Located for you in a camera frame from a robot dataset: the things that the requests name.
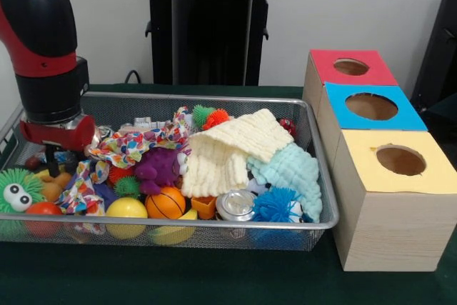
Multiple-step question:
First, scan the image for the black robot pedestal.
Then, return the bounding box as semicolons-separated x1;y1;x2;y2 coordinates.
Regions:
137;0;286;86

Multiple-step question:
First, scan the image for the silver wire mesh bin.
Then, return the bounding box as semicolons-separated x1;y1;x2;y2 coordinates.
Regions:
0;89;340;252

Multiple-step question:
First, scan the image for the green fuzzy toy with eyes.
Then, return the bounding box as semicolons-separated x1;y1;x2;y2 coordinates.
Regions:
0;168;46;214

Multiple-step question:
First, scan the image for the blue fuzzy toy with eyes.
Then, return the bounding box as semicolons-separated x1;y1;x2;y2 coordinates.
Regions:
252;186;313;224

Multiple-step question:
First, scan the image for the purple spiky hedgehog toy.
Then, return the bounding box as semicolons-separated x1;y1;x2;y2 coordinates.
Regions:
134;147;189;196

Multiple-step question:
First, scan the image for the wooden box with three holes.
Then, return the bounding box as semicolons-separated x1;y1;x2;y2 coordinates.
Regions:
302;49;457;272

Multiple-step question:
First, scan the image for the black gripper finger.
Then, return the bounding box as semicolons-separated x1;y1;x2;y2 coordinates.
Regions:
44;143;62;179

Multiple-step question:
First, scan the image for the tan plush teddy bear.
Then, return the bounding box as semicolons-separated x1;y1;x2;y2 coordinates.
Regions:
35;171;74;204

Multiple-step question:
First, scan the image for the orange toy basketball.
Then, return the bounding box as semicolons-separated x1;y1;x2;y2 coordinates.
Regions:
145;186;187;220

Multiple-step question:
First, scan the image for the smooth yellow plastic ball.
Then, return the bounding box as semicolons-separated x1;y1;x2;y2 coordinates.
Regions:
106;198;149;219

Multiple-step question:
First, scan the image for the black upright panel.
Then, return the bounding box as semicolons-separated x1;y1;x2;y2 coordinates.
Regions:
410;0;457;106

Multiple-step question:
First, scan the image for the colourful spotted cloth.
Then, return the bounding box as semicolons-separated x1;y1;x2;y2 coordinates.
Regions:
56;160;110;217
85;106;192;171

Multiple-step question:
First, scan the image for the dark green table cloth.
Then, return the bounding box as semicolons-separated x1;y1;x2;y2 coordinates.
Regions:
0;83;457;305
426;93;457;131

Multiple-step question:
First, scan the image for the cream waffle cloth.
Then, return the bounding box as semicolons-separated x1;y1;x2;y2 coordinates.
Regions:
181;108;296;199

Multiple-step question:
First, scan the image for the silver drink can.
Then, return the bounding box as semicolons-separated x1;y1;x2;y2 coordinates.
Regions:
216;189;257;222

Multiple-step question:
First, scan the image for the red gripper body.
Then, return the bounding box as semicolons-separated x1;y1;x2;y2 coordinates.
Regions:
19;114;97;153

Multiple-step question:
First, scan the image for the mint waffle cloth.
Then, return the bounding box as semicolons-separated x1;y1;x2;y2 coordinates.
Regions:
246;142;322;223

